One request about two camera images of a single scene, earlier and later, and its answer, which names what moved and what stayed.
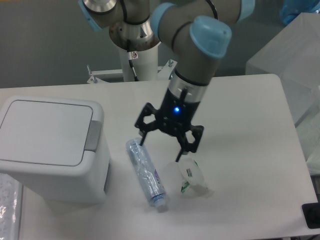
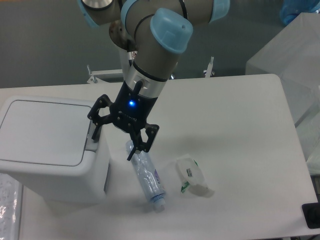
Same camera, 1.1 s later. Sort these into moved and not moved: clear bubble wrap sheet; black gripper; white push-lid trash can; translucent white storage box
Moved: black gripper
Not moved: white push-lid trash can; clear bubble wrap sheet; translucent white storage box
